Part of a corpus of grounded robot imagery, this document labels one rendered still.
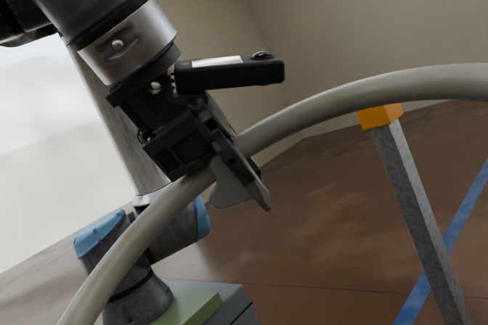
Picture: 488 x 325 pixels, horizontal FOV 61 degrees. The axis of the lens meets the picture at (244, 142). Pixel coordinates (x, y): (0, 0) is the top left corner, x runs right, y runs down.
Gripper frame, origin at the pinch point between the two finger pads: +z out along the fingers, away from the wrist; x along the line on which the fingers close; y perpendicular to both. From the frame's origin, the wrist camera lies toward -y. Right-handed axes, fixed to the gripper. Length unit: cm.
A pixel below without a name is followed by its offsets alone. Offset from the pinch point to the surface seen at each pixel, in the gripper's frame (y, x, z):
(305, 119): -8.4, 3.2, -6.2
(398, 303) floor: -3, -104, 168
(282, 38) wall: -81, -699, 194
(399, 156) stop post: -35, -86, 74
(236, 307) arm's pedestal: 30, -36, 49
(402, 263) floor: -18, -136, 183
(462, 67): -20.7, 13.0, -7.5
